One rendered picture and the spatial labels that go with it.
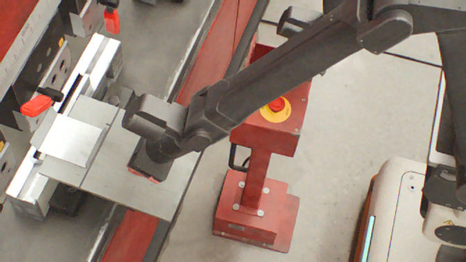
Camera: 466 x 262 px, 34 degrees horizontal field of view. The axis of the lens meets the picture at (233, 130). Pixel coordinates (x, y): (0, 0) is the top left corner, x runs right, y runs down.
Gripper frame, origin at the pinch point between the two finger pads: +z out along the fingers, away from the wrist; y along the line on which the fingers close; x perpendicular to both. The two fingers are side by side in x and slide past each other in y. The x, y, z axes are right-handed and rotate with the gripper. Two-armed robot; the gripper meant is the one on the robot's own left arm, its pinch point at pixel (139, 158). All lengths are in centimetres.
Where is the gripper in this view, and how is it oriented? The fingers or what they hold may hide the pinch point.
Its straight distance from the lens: 141.2
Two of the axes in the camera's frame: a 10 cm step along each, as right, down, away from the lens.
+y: -3.4, 8.3, -4.4
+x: 7.9, 5.1, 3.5
